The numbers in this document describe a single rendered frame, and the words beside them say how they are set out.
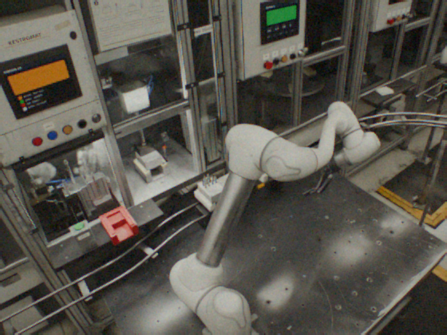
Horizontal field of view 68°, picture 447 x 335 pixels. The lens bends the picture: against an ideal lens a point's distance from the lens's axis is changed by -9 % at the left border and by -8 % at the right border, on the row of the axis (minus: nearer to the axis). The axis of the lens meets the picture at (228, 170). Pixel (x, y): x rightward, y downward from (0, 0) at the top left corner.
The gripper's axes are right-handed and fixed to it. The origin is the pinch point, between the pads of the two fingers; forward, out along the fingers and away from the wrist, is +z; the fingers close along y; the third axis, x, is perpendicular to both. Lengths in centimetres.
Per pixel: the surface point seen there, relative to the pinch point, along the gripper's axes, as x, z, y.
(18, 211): 102, 76, -11
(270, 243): -2.5, 27.0, -21.0
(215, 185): 25.7, 33.2, 7.0
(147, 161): 51, 54, 23
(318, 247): -15.6, 8.5, -28.5
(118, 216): 61, 63, -7
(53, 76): 115, 25, 15
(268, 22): 44, -29, 57
